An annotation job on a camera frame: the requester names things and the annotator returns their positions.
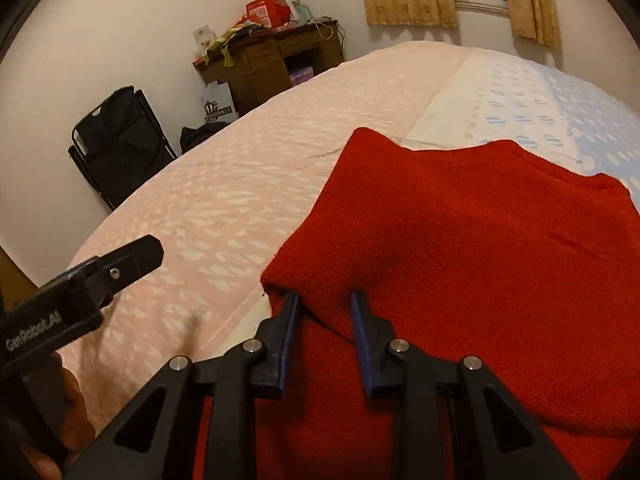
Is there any brown wooden cabinet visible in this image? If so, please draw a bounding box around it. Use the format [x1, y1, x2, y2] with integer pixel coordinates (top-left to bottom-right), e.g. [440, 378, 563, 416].
[0, 247, 38, 306]

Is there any narrow yellow patterned curtain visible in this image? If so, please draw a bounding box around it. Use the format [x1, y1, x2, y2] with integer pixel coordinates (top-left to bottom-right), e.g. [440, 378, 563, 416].
[496, 0, 562, 49]

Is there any person's left hand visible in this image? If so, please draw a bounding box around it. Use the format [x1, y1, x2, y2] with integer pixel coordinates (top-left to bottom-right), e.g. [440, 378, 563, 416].
[55, 353, 97, 457]

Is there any black folding chair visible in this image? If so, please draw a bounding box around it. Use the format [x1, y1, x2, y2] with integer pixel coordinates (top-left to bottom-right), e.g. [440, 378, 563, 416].
[68, 86, 178, 211]

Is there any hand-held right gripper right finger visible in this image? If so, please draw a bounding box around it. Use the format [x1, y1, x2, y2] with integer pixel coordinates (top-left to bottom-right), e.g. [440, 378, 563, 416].
[349, 291, 581, 480]

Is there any white paper bag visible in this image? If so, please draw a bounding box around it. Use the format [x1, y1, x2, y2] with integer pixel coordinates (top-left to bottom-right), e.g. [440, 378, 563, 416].
[201, 81, 236, 126]

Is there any brown wooden desk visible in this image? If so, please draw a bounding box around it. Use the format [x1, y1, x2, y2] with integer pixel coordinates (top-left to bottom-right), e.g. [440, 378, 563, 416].
[192, 20, 346, 118]

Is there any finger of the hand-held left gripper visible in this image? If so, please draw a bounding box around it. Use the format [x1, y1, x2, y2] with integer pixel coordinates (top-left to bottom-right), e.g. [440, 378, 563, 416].
[81, 234, 165, 312]

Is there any pastel polka dot bed blanket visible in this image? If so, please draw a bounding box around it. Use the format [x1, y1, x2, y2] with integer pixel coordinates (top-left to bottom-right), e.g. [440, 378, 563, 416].
[60, 42, 640, 431]

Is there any red knitted sweater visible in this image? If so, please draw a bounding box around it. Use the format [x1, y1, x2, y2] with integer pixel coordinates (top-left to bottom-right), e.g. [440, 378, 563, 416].
[192, 127, 640, 480]

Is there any black bag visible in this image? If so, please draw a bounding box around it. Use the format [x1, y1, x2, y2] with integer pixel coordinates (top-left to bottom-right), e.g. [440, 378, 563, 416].
[179, 125, 226, 153]

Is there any pink box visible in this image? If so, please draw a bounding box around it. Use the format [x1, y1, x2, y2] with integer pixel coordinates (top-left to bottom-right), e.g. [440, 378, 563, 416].
[289, 66, 315, 91]

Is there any colourful striped cloth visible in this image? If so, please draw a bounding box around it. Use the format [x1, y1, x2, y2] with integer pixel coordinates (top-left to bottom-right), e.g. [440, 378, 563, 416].
[205, 22, 261, 68]

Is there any white cable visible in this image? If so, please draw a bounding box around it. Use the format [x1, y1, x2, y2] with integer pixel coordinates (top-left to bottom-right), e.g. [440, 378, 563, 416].
[312, 17, 346, 43]

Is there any white printed box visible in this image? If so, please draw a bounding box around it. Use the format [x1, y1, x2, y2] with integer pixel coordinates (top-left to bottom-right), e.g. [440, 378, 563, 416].
[192, 25, 218, 53]

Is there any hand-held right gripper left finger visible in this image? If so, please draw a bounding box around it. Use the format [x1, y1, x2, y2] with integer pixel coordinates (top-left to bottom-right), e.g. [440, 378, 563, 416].
[62, 291, 301, 480]

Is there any red gift bag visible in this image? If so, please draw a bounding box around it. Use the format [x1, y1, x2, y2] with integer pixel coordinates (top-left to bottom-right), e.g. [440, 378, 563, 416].
[245, 0, 293, 28]

